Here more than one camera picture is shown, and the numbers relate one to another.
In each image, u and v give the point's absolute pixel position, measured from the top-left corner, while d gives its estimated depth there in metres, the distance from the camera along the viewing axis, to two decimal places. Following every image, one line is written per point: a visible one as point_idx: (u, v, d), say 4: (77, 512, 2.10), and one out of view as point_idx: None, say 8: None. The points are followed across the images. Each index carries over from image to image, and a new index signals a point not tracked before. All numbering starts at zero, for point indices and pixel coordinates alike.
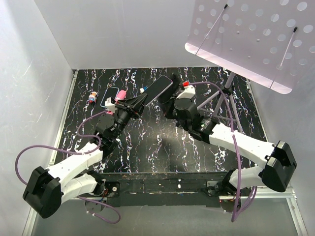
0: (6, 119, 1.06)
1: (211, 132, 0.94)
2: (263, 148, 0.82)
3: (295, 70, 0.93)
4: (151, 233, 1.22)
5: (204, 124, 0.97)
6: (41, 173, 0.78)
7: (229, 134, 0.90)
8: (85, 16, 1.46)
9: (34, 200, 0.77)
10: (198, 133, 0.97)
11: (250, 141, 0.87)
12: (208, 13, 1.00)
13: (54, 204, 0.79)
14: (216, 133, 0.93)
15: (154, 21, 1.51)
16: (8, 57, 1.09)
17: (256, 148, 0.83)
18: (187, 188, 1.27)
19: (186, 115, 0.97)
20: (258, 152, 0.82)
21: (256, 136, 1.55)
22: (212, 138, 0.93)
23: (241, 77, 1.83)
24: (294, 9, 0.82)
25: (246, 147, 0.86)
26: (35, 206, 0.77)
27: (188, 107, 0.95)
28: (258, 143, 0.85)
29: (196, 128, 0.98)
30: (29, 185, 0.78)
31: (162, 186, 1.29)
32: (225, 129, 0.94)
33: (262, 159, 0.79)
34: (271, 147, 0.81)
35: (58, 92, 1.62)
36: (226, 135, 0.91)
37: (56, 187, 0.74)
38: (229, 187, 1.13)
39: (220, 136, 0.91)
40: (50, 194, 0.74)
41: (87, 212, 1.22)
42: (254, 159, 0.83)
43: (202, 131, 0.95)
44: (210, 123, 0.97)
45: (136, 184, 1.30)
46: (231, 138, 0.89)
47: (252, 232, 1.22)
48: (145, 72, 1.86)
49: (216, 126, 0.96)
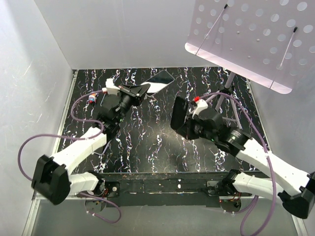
0: (6, 119, 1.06)
1: (243, 148, 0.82)
2: (298, 176, 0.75)
3: (295, 70, 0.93)
4: (151, 233, 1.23)
5: (234, 136, 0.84)
6: (45, 162, 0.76)
7: (263, 155, 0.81)
8: (85, 16, 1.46)
9: (43, 188, 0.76)
10: (225, 145, 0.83)
11: (284, 164, 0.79)
12: (208, 13, 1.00)
13: (63, 191, 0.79)
14: (248, 149, 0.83)
15: (154, 22, 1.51)
16: (8, 57, 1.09)
17: (291, 176, 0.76)
18: (187, 188, 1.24)
19: (210, 125, 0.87)
20: (292, 180, 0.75)
21: (256, 136, 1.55)
22: (242, 155, 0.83)
23: (241, 77, 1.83)
24: (294, 9, 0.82)
25: (279, 172, 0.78)
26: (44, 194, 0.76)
27: (213, 116, 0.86)
28: (293, 170, 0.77)
29: (223, 139, 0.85)
30: (35, 174, 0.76)
31: (162, 186, 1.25)
32: (257, 146, 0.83)
33: (296, 190, 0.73)
34: (306, 178, 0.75)
35: (58, 92, 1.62)
36: (259, 155, 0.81)
37: (63, 173, 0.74)
38: (229, 187, 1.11)
39: (252, 154, 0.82)
40: (59, 181, 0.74)
41: (87, 212, 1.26)
42: (285, 185, 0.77)
43: (231, 143, 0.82)
44: (240, 135, 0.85)
45: (136, 184, 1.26)
46: (264, 159, 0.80)
47: (252, 232, 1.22)
48: (145, 72, 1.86)
49: (248, 141, 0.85)
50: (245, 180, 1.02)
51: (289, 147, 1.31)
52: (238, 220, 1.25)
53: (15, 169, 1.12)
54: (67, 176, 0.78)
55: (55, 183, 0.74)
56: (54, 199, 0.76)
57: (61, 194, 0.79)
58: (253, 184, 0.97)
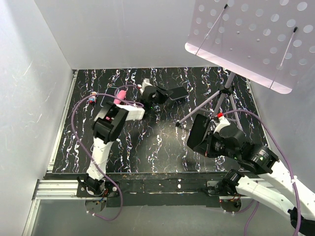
0: (6, 119, 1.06)
1: (270, 171, 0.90)
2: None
3: (295, 70, 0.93)
4: (151, 233, 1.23)
5: (262, 157, 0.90)
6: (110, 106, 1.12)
7: (289, 180, 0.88)
8: (85, 17, 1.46)
9: (103, 125, 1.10)
10: (250, 164, 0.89)
11: (307, 192, 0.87)
12: (208, 13, 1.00)
13: (114, 133, 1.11)
14: (275, 172, 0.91)
15: (155, 22, 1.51)
16: (8, 57, 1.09)
17: (312, 204, 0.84)
18: (187, 188, 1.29)
19: (234, 144, 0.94)
20: (313, 208, 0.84)
21: (256, 136, 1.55)
22: (269, 177, 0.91)
23: (241, 77, 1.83)
24: (294, 9, 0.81)
25: (303, 198, 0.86)
26: (103, 130, 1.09)
27: (237, 135, 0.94)
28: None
29: (247, 159, 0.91)
30: (102, 113, 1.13)
31: (162, 186, 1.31)
32: (283, 169, 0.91)
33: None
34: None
35: (58, 92, 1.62)
36: (285, 179, 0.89)
37: (124, 114, 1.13)
38: (229, 187, 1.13)
39: (279, 178, 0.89)
40: (120, 120, 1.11)
41: (87, 212, 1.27)
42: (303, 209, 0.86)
43: (258, 163, 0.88)
44: (267, 156, 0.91)
45: (136, 184, 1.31)
46: (289, 185, 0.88)
47: (252, 232, 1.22)
48: (145, 72, 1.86)
49: (275, 163, 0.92)
50: (250, 187, 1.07)
51: (289, 147, 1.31)
52: (238, 220, 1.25)
53: (15, 169, 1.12)
54: (122, 120, 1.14)
55: (116, 120, 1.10)
56: (110, 136, 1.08)
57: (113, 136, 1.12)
58: (259, 192, 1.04)
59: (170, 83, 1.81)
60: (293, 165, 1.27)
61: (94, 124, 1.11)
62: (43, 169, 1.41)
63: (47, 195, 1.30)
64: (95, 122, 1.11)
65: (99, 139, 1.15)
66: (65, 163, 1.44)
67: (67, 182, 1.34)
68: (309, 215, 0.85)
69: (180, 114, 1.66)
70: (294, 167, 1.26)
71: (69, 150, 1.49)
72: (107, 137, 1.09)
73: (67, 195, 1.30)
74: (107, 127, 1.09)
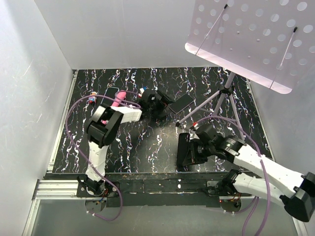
0: (5, 119, 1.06)
1: (236, 153, 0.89)
2: (291, 177, 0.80)
3: (295, 70, 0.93)
4: (151, 233, 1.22)
5: (229, 143, 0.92)
6: (106, 107, 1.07)
7: (257, 159, 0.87)
8: (85, 17, 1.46)
9: (97, 128, 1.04)
10: (221, 152, 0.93)
11: (277, 167, 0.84)
12: (208, 13, 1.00)
13: (110, 136, 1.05)
14: (243, 154, 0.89)
15: (155, 22, 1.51)
16: (8, 57, 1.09)
17: (285, 177, 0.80)
18: (187, 188, 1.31)
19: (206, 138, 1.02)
20: (286, 182, 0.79)
21: (256, 136, 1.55)
22: (237, 160, 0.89)
23: (241, 77, 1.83)
24: (294, 9, 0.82)
25: (273, 174, 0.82)
26: (96, 132, 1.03)
27: (205, 130, 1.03)
28: (287, 171, 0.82)
29: (219, 148, 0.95)
30: (95, 116, 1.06)
31: (162, 187, 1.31)
32: (251, 151, 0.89)
33: (290, 190, 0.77)
34: (300, 179, 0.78)
35: (58, 92, 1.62)
36: (253, 160, 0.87)
37: (118, 116, 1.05)
38: (229, 187, 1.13)
39: (247, 159, 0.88)
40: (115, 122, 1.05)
41: (87, 212, 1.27)
42: (280, 186, 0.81)
43: (226, 149, 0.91)
44: (236, 142, 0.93)
45: (136, 184, 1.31)
46: (258, 163, 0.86)
47: (252, 232, 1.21)
48: (145, 72, 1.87)
49: (242, 147, 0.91)
50: (245, 181, 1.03)
51: (289, 147, 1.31)
52: (238, 220, 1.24)
53: (15, 169, 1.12)
54: (117, 122, 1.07)
55: (111, 123, 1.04)
56: (105, 139, 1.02)
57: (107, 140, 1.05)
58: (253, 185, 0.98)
59: (170, 83, 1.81)
60: (293, 165, 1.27)
61: (87, 129, 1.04)
62: (43, 169, 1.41)
63: (47, 195, 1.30)
64: (88, 125, 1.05)
65: (92, 143, 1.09)
66: (65, 163, 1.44)
67: (67, 182, 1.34)
68: (286, 191, 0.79)
69: (180, 114, 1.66)
70: (294, 167, 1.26)
71: (69, 150, 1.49)
72: (101, 141, 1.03)
73: (66, 195, 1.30)
74: (102, 130, 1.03)
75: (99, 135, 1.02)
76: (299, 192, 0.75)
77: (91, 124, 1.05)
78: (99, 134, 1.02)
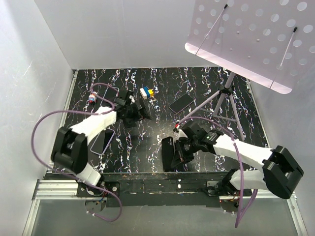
0: (6, 119, 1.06)
1: (214, 142, 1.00)
2: (261, 153, 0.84)
3: (295, 70, 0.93)
4: (151, 233, 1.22)
5: (209, 136, 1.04)
6: (65, 131, 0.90)
7: (231, 143, 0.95)
8: (85, 17, 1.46)
9: (63, 156, 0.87)
10: (204, 145, 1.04)
11: (250, 147, 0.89)
12: (208, 13, 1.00)
13: (81, 161, 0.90)
14: (220, 142, 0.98)
15: (155, 23, 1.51)
16: (7, 58, 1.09)
17: (255, 154, 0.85)
18: (187, 188, 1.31)
19: (190, 133, 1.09)
20: (256, 157, 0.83)
21: (256, 136, 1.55)
22: (217, 148, 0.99)
23: (241, 77, 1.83)
24: (294, 9, 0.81)
25: (246, 153, 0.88)
26: (64, 162, 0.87)
27: (190, 125, 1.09)
28: (258, 149, 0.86)
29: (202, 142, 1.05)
30: (57, 144, 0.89)
31: (162, 186, 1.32)
32: (228, 138, 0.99)
33: (259, 163, 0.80)
34: (268, 153, 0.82)
35: (58, 92, 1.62)
36: (228, 144, 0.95)
37: (84, 138, 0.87)
38: (228, 186, 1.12)
39: (223, 145, 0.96)
40: (81, 147, 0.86)
41: (87, 212, 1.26)
42: (254, 164, 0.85)
43: (206, 141, 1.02)
44: (215, 135, 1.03)
45: (136, 184, 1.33)
46: (232, 146, 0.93)
47: (252, 231, 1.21)
48: (145, 72, 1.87)
49: (220, 137, 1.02)
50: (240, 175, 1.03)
51: (289, 147, 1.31)
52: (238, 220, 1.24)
53: (15, 170, 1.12)
54: (86, 145, 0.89)
55: (75, 149, 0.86)
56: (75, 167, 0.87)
57: (79, 165, 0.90)
58: None
59: (170, 83, 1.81)
60: None
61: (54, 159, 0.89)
62: (43, 169, 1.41)
63: (47, 195, 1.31)
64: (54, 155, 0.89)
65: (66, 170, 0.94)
66: None
67: (67, 182, 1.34)
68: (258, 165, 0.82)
69: (180, 114, 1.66)
70: None
71: None
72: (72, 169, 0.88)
73: (66, 195, 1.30)
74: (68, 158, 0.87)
75: (68, 164, 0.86)
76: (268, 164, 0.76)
77: (56, 153, 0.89)
78: (67, 163, 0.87)
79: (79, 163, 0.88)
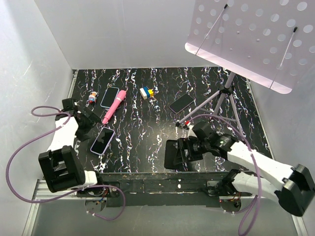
0: (6, 119, 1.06)
1: (230, 149, 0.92)
2: (280, 169, 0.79)
3: (295, 70, 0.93)
4: (151, 233, 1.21)
5: (223, 141, 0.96)
6: (47, 156, 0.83)
7: (248, 153, 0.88)
8: (85, 17, 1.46)
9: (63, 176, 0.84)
10: (216, 150, 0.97)
11: (268, 161, 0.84)
12: (208, 13, 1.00)
13: (80, 166, 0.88)
14: (235, 150, 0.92)
15: (155, 23, 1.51)
16: (7, 57, 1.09)
17: (274, 170, 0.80)
18: (187, 188, 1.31)
19: (202, 135, 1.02)
20: (275, 173, 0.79)
21: (256, 136, 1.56)
22: (230, 156, 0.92)
23: (241, 77, 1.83)
24: (294, 9, 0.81)
25: (263, 167, 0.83)
26: (67, 180, 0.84)
27: (202, 127, 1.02)
28: (276, 164, 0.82)
29: (214, 145, 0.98)
30: (49, 172, 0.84)
31: (162, 186, 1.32)
32: (243, 147, 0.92)
33: (279, 181, 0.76)
34: (289, 171, 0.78)
35: (58, 92, 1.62)
36: (244, 154, 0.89)
37: (69, 147, 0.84)
38: (228, 186, 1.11)
39: (238, 153, 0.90)
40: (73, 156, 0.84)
41: (87, 212, 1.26)
42: (271, 179, 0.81)
43: (220, 146, 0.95)
44: (229, 140, 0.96)
45: (136, 184, 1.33)
46: (248, 157, 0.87)
47: (253, 231, 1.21)
48: (145, 72, 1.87)
49: (235, 143, 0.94)
50: (243, 179, 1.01)
51: (290, 147, 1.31)
52: (238, 220, 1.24)
53: (15, 170, 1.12)
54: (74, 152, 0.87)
55: (70, 165, 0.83)
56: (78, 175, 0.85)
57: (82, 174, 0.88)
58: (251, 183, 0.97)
59: (170, 83, 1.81)
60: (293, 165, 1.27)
61: (55, 186, 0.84)
62: None
63: (47, 195, 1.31)
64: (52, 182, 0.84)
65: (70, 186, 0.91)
66: None
67: None
68: (276, 183, 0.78)
69: (180, 114, 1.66)
70: None
71: None
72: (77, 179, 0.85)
73: (66, 195, 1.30)
74: (70, 174, 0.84)
75: (73, 179, 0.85)
76: (287, 183, 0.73)
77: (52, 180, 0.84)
78: (71, 179, 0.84)
79: (80, 173, 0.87)
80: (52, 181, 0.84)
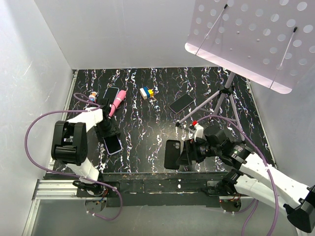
0: (6, 119, 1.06)
1: (244, 162, 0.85)
2: (298, 189, 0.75)
3: (295, 70, 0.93)
4: (151, 233, 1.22)
5: (237, 151, 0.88)
6: (63, 125, 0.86)
7: (264, 168, 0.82)
8: (85, 17, 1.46)
9: (66, 148, 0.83)
10: (229, 159, 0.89)
11: (284, 177, 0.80)
12: (208, 13, 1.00)
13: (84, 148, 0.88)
14: (250, 162, 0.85)
15: (155, 23, 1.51)
16: (7, 57, 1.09)
17: (291, 188, 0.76)
18: (187, 188, 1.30)
19: (215, 141, 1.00)
20: (292, 192, 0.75)
21: (256, 136, 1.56)
22: (244, 168, 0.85)
23: (241, 77, 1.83)
24: (294, 9, 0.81)
25: (279, 184, 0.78)
26: (67, 154, 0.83)
27: (216, 133, 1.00)
28: (294, 183, 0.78)
29: (226, 154, 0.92)
30: (56, 138, 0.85)
31: (162, 186, 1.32)
32: (258, 160, 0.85)
33: (295, 201, 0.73)
34: (306, 191, 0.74)
35: (58, 92, 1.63)
36: (260, 168, 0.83)
37: (83, 125, 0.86)
38: (228, 186, 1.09)
39: (253, 167, 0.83)
40: (81, 133, 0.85)
41: (87, 212, 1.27)
42: (286, 197, 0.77)
43: (233, 157, 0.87)
44: (243, 151, 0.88)
45: (136, 184, 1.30)
46: (265, 173, 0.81)
47: (253, 231, 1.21)
48: (145, 72, 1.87)
49: (250, 155, 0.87)
50: (248, 184, 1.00)
51: (290, 147, 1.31)
52: (238, 220, 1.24)
53: (14, 169, 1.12)
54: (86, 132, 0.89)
55: (76, 139, 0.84)
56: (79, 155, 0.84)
57: (82, 156, 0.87)
58: (256, 190, 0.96)
59: (170, 83, 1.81)
60: (294, 165, 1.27)
61: (54, 154, 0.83)
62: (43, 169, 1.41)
63: (47, 195, 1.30)
64: (54, 151, 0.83)
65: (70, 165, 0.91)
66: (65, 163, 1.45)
67: (67, 182, 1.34)
68: (291, 202, 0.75)
69: (180, 114, 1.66)
70: (295, 168, 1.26)
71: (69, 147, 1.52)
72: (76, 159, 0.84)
73: (66, 195, 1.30)
74: (72, 148, 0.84)
75: (73, 154, 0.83)
76: (304, 204, 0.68)
77: (56, 146, 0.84)
78: (71, 155, 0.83)
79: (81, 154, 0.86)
80: (54, 150, 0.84)
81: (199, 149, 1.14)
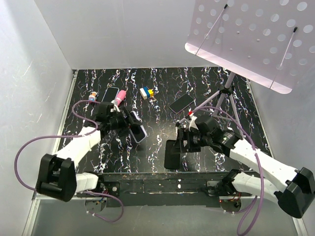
0: (6, 119, 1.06)
1: (233, 147, 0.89)
2: (284, 172, 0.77)
3: (295, 70, 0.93)
4: (151, 233, 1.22)
5: (226, 137, 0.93)
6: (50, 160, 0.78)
7: (252, 153, 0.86)
8: (85, 17, 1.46)
9: (50, 186, 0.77)
10: (218, 145, 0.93)
11: (272, 162, 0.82)
12: (208, 13, 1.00)
13: (72, 186, 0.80)
14: (238, 147, 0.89)
15: (154, 23, 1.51)
16: (7, 57, 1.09)
17: (278, 171, 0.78)
18: (187, 188, 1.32)
19: (204, 129, 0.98)
20: (278, 175, 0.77)
21: (256, 136, 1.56)
22: (233, 153, 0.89)
23: (241, 77, 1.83)
24: (294, 9, 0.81)
25: (267, 167, 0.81)
26: (52, 192, 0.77)
27: (206, 120, 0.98)
28: (281, 166, 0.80)
29: (216, 141, 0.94)
30: (42, 175, 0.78)
31: (162, 187, 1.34)
32: (247, 145, 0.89)
33: (281, 183, 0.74)
34: (294, 173, 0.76)
35: (58, 93, 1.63)
36: (248, 153, 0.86)
37: (70, 165, 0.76)
38: (228, 186, 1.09)
39: (242, 152, 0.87)
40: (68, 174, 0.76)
41: (87, 212, 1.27)
42: (274, 181, 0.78)
43: (223, 143, 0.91)
44: (233, 137, 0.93)
45: (136, 184, 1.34)
46: (253, 158, 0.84)
47: (253, 232, 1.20)
48: (145, 72, 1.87)
49: (238, 141, 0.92)
50: (243, 179, 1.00)
51: (290, 147, 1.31)
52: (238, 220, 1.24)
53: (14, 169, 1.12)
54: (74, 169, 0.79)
55: (62, 180, 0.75)
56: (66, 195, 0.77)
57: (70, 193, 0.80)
58: (251, 183, 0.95)
59: (170, 83, 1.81)
60: (294, 165, 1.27)
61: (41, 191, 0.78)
62: None
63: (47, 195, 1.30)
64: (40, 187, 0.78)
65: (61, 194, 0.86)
66: None
67: None
68: (278, 185, 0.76)
69: (180, 114, 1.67)
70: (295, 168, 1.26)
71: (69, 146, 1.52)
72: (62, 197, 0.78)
73: None
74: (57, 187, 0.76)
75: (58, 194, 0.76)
76: (291, 186, 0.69)
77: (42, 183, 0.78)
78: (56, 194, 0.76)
79: (68, 192, 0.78)
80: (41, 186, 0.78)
81: (192, 138, 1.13)
